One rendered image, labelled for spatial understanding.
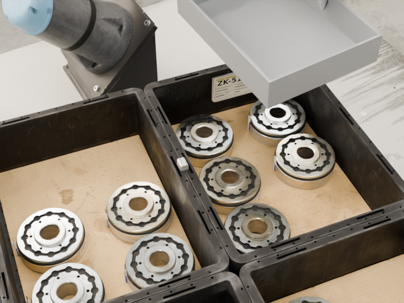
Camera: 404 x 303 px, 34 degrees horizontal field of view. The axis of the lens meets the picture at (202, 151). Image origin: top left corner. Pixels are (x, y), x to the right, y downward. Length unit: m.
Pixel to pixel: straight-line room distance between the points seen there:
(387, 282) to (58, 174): 0.57
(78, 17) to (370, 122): 0.64
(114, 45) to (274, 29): 0.39
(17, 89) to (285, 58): 0.71
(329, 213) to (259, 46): 0.29
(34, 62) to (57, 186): 0.53
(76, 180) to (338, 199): 0.44
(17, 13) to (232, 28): 0.41
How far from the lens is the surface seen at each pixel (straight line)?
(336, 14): 1.09
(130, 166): 1.15
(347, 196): 1.13
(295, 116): 1.20
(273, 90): 0.93
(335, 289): 1.02
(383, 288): 1.04
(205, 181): 1.08
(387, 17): 3.03
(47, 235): 1.06
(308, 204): 1.11
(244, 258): 0.91
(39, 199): 1.13
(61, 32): 1.29
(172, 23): 1.68
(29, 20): 1.26
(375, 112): 1.48
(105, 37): 1.33
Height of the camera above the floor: 1.68
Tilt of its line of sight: 47 degrees down
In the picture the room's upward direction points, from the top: straight up
